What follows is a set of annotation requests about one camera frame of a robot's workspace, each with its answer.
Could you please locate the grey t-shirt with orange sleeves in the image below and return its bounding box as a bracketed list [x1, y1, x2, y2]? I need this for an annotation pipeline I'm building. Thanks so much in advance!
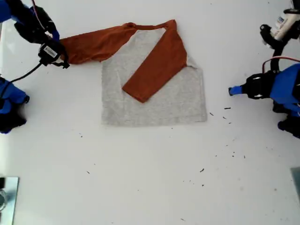
[58, 19, 208, 128]

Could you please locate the red white arm wire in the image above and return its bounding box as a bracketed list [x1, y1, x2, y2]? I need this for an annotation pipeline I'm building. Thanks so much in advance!
[262, 56, 300, 74]
[31, 0, 47, 33]

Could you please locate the black camera stalk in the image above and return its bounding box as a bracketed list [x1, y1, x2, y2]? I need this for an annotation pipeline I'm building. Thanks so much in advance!
[270, 45, 286, 71]

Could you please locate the black camera cable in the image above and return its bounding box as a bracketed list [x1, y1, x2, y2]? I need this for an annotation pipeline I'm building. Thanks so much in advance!
[9, 61, 43, 83]

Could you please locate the steel post base plate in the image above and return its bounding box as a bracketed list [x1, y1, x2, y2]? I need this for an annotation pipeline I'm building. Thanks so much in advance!
[0, 177, 20, 225]

